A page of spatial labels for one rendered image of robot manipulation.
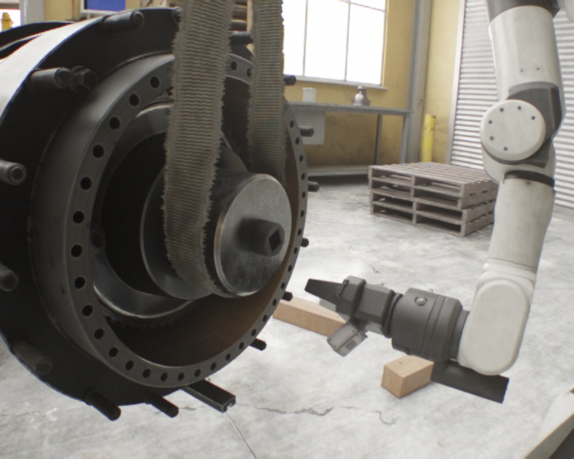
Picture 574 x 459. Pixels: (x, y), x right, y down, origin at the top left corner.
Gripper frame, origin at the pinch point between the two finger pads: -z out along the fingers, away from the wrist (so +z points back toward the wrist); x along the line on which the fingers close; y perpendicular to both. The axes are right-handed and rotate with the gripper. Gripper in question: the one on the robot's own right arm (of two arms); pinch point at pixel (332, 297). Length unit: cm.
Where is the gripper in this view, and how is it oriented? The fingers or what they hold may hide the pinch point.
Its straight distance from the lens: 62.1
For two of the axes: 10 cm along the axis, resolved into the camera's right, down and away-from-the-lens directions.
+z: 8.3, 1.9, -5.2
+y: 3.9, -8.7, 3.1
